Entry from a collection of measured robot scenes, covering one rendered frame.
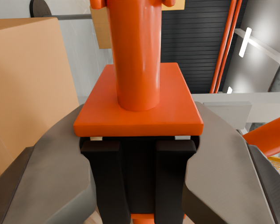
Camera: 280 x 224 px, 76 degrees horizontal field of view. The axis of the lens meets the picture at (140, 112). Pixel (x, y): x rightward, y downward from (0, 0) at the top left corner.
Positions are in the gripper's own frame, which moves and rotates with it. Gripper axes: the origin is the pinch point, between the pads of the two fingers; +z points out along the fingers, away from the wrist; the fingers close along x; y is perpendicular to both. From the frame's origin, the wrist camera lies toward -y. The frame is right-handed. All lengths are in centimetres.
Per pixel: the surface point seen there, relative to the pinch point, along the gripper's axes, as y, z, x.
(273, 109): 61, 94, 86
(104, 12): 5, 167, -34
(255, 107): 59, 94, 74
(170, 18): 100, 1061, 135
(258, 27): 131, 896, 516
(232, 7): 40, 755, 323
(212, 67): 380, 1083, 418
